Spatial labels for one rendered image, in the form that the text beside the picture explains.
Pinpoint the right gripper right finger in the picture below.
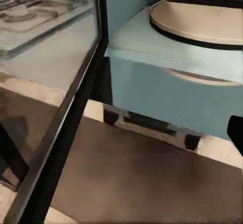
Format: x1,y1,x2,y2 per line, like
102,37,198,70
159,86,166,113
227,115,243,156

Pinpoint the microwave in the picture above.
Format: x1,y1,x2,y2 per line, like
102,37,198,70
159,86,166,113
0,0,243,224

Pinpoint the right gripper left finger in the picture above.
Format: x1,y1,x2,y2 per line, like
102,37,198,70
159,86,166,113
0,116,26,177

